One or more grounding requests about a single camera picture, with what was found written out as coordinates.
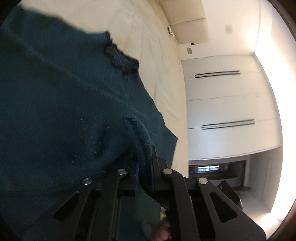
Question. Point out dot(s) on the wall socket with plug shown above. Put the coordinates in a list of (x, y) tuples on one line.
[(170, 31)]

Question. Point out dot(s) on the dark wooden shelf unit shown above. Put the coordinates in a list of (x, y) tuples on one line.
[(217, 172)]

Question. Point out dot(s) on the cream upholstered headboard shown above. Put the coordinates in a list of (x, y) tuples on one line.
[(187, 20)]

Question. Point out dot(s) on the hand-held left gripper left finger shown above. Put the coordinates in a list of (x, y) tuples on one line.
[(137, 172)]

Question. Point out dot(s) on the dark teal knit sweater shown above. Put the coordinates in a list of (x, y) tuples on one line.
[(64, 111)]

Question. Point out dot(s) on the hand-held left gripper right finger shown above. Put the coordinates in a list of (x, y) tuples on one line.
[(153, 172)]

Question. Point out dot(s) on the white wardrobe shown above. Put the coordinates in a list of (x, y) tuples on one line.
[(231, 102)]

